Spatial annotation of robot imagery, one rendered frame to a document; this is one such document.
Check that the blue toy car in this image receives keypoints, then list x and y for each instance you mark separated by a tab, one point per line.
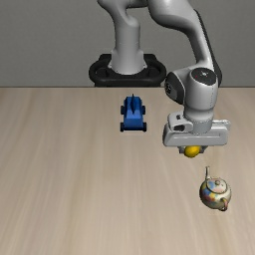
133	115

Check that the yellow lemon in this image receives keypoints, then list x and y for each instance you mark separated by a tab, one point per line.
192	151

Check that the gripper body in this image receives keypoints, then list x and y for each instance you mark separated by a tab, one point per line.
196	136

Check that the multicoloured teapot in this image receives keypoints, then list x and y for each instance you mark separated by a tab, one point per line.
214	193

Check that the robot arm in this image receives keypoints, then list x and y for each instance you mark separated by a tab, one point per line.
196	96

